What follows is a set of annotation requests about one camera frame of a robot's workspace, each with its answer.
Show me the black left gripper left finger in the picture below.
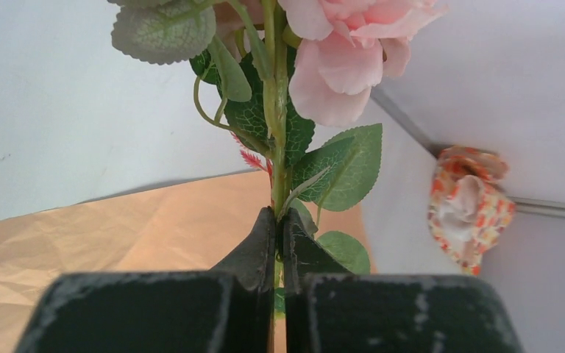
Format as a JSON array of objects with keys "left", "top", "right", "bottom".
[{"left": 15, "top": 207, "right": 276, "bottom": 352}]

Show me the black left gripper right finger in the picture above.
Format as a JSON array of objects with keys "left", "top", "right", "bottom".
[{"left": 280, "top": 209, "right": 523, "bottom": 353}]

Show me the orange wrapping paper sheet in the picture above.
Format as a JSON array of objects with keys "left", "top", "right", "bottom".
[{"left": 0, "top": 170, "right": 376, "bottom": 353}]

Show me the pink flower bouquet green wrap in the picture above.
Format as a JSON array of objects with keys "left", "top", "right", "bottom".
[{"left": 107, "top": 0, "right": 449, "bottom": 320}]

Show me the orange floral cloth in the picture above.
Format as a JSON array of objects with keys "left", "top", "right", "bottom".
[{"left": 427, "top": 152, "right": 516, "bottom": 276}]

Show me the aluminium frame rail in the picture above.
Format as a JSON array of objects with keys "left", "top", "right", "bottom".
[{"left": 371, "top": 88, "right": 565, "bottom": 219}]

